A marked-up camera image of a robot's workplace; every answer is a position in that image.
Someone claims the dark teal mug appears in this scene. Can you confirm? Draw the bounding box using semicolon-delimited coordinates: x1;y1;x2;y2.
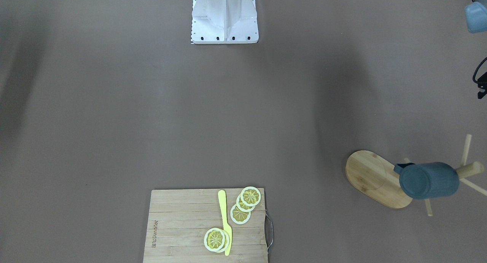
393;162;460;199

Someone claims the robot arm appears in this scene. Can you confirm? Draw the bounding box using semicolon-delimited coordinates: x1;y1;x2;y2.
465;0;487;33

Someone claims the wooden cup storage rack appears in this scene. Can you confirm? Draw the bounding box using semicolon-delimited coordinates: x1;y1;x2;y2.
345;134;486;217

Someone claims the yellow plastic knife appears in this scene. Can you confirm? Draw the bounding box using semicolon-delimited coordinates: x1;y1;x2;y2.
218;190;233;256

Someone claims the wooden cutting board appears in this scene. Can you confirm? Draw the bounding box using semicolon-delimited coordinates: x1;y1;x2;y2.
143;187;273;263

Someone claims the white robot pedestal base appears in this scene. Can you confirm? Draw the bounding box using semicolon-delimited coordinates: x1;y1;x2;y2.
190;0;259;44

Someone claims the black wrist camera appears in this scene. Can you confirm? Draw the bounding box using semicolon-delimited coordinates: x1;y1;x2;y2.
473;57;487;99

